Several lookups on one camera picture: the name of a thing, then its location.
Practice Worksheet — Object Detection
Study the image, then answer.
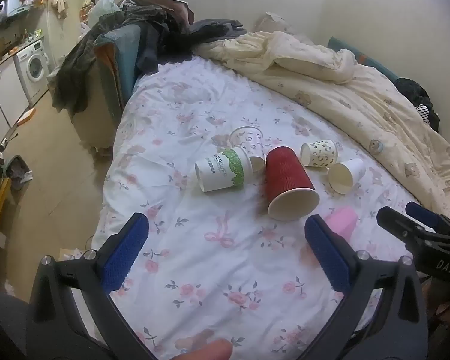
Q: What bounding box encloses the white cup with green label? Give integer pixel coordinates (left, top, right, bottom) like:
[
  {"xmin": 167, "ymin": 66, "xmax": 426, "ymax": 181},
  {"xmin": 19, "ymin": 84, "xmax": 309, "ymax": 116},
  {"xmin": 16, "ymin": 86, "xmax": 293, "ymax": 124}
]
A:
[{"xmin": 194, "ymin": 145, "xmax": 253, "ymax": 193}]

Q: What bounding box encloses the red ribbed paper cup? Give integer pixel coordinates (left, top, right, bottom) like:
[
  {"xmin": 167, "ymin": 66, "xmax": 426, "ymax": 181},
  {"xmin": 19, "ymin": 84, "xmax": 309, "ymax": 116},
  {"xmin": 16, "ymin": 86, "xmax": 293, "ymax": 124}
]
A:
[{"xmin": 265, "ymin": 145, "xmax": 320, "ymax": 222}]

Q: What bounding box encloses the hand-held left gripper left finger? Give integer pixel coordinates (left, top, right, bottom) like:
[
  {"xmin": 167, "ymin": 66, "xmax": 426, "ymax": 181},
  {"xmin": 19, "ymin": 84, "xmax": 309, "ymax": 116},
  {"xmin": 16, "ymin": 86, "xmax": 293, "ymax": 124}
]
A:
[{"xmin": 26, "ymin": 212, "xmax": 162, "ymax": 360}]

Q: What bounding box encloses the white cup with dark spots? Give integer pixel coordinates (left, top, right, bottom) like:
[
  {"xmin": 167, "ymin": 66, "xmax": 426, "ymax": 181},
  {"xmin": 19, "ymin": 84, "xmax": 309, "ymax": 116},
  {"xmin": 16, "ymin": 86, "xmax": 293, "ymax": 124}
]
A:
[{"xmin": 300, "ymin": 139, "xmax": 339, "ymax": 168}]

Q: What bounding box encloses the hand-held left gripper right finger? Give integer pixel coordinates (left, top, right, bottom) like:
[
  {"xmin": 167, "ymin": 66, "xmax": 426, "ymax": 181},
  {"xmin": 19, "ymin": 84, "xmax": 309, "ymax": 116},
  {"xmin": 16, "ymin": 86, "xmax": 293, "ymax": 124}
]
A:
[{"xmin": 296, "ymin": 214, "xmax": 429, "ymax": 360}]

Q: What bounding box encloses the white cup with pink print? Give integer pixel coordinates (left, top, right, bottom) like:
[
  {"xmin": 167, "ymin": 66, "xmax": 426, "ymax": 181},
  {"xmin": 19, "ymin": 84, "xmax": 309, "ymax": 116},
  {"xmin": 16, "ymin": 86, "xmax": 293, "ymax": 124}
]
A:
[{"xmin": 229, "ymin": 125, "xmax": 267, "ymax": 173}]

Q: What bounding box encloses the grey trash bin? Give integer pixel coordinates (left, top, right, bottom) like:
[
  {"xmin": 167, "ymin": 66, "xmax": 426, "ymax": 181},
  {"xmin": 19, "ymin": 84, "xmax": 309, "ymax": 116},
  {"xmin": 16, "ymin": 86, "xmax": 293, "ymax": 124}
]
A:
[{"xmin": 2, "ymin": 155, "xmax": 32, "ymax": 190}]

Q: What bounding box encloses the orange flat box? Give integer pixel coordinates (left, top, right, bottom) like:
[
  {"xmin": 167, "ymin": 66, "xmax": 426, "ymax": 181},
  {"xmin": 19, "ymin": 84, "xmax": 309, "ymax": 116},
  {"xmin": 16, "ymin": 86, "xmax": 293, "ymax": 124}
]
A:
[{"xmin": 17, "ymin": 108, "xmax": 37, "ymax": 125}]

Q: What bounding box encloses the pile of dark clothes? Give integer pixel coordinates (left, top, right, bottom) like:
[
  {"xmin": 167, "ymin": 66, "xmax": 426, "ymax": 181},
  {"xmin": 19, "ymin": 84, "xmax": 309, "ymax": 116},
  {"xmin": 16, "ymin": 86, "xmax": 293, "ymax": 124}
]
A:
[{"xmin": 52, "ymin": 0, "xmax": 196, "ymax": 117}]

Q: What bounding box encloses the dark grey blanket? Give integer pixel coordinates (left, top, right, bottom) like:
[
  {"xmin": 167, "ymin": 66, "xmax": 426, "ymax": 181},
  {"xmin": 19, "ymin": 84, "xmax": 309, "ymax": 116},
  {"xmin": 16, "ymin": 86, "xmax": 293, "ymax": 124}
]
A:
[{"xmin": 189, "ymin": 19, "xmax": 248, "ymax": 44}]

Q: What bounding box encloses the bed with floral sheet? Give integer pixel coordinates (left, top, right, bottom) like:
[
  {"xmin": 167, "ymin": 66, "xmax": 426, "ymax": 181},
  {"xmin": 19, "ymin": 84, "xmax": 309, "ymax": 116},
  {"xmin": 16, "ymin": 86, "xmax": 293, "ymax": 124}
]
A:
[{"xmin": 90, "ymin": 60, "xmax": 450, "ymax": 360}]

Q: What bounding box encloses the upholstered chair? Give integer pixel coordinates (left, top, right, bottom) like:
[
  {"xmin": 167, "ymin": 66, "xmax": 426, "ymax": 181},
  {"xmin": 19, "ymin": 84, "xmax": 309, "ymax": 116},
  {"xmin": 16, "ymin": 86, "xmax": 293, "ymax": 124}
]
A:
[{"xmin": 71, "ymin": 22, "xmax": 158, "ymax": 151}]

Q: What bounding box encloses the white kitchen cabinet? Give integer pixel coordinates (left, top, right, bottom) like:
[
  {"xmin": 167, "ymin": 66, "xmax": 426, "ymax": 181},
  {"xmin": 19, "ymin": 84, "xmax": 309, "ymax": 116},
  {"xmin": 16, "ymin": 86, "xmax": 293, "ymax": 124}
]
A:
[{"xmin": 0, "ymin": 58, "xmax": 31, "ymax": 139}]

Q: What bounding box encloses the cream printed quilt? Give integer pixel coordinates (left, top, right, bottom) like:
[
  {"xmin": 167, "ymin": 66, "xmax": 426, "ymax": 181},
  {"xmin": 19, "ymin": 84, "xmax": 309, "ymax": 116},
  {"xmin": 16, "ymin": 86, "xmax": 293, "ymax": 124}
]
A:
[{"xmin": 193, "ymin": 30, "xmax": 450, "ymax": 218}]

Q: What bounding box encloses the white plastic bag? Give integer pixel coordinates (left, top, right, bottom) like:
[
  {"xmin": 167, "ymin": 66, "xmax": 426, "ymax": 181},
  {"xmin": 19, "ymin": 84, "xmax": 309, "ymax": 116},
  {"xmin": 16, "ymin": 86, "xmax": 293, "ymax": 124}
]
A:
[{"xmin": 88, "ymin": 0, "xmax": 120, "ymax": 27}]

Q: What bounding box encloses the white washing machine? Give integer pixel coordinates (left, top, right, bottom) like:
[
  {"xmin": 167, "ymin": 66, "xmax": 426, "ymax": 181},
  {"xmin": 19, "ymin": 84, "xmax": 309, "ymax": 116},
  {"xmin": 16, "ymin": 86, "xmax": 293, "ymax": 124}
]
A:
[{"xmin": 14, "ymin": 39, "xmax": 53, "ymax": 106}]

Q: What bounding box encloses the range hood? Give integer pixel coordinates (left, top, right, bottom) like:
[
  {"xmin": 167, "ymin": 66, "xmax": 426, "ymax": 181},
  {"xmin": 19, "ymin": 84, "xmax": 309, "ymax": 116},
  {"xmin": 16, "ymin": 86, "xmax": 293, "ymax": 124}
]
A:
[{"xmin": 0, "ymin": 0, "xmax": 32, "ymax": 17}]

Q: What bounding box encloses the person's left hand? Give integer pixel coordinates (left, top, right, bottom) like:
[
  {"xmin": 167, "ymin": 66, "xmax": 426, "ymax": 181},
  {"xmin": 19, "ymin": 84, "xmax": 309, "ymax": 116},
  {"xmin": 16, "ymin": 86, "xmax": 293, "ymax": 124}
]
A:
[{"xmin": 170, "ymin": 338, "xmax": 234, "ymax": 360}]

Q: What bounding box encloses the black clothing bundle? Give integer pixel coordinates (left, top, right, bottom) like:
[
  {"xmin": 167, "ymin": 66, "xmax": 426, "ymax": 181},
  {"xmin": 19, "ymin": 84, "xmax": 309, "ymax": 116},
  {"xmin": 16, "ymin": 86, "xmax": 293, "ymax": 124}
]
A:
[{"xmin": 394, "ymin": 77, "xmax": 441, "ymax": 132}]

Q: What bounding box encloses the cream pillow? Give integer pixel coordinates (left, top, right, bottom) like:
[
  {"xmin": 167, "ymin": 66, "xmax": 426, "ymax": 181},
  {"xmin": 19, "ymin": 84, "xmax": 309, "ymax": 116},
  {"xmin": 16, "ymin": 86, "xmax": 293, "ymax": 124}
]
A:
[{"xmin": 253, "ymin": 11, "xmax": 308, "ymax": 42}]

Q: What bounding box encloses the teal pillow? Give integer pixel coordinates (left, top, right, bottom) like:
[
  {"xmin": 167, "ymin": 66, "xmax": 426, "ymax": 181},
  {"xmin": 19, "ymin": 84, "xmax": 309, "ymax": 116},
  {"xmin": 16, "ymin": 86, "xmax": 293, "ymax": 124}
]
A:
[{"xmin": 327, "ymin": 37, "xmax": 398, "ymax": 81}]

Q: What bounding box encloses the plain white paper cup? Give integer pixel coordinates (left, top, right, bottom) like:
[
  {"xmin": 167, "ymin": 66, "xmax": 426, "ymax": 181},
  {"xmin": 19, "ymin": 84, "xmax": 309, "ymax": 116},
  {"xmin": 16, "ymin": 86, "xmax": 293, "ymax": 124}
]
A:
[{"xmin": 328, "ymin": 157, "xmax": 367, "ymax": 195}]

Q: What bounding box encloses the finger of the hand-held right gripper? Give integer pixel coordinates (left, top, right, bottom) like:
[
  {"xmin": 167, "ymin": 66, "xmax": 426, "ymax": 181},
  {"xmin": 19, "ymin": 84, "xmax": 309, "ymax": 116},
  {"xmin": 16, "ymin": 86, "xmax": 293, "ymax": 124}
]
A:
[
  {"xmin": 405, "ymin": 202, "xmax": 450, "ymax": 235},
  {"xmin": 377, "ymin": 207, "xmax": 426, "ymax": 242}
]

